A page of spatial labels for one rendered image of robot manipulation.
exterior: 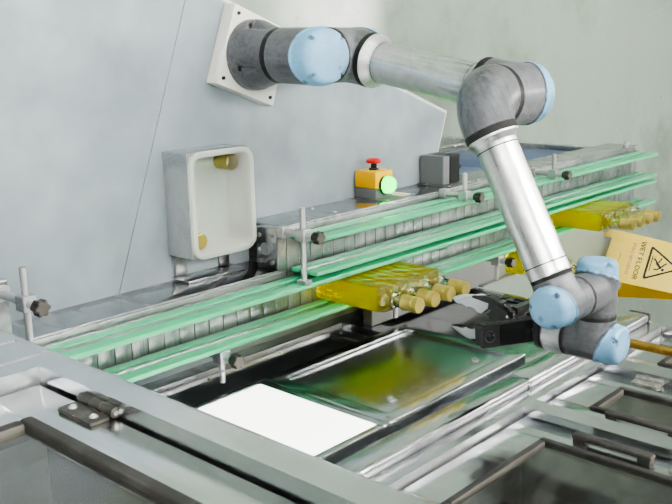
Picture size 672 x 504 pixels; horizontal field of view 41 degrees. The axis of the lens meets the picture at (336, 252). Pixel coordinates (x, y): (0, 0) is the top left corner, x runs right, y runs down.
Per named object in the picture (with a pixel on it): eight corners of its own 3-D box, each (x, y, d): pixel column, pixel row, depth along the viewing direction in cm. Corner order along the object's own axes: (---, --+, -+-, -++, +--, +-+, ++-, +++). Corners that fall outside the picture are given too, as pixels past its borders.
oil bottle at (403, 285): (332, 292, 213) (403, 309, 199) (331, 269, 211) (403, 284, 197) (348, 287, 217) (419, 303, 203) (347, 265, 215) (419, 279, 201)
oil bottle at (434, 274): (364, 282, 221) (434, 298, 207) (363, 260, 220) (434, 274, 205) (378, 278, 225) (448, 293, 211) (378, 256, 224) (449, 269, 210)
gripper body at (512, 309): (507, 330, 186) (559, 342, 178) (483, 341, 180) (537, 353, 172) (508, 295, 184) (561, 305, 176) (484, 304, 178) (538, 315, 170)
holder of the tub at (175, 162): (170, 279, 193) (193, 285, 188) (162, 151, 187) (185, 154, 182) (231, 264, 205) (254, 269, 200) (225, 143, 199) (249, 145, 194)
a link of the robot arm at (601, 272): (599, 269, 156) (596, 330, 158) (628, 258, 164) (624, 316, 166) (558, 263, 161) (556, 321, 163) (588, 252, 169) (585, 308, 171)
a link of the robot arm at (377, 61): (308, 22, 192) (527, 69, 159) (354, 22, 203) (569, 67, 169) (302, 78, 196) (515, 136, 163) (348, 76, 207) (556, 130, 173)
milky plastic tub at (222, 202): (169, 256, 191) (195, 262, 186) (162, 151, 186) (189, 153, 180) (231, 241, 204) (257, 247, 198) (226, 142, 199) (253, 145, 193)
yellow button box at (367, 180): (353, 196, 233) (375, 199, 228) (353, 168, 232) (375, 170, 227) (371, 193, 238) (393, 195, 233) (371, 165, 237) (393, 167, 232)
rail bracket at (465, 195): (435, 198, 239) (478, 204, 230) (435, 171, 237) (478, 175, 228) (444, 196, 241) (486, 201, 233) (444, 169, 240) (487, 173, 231)
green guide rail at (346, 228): (290, 238, 199) (316, 243, 194) (290, 234, 199) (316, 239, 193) (636, 154, 324) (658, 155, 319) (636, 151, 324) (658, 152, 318)
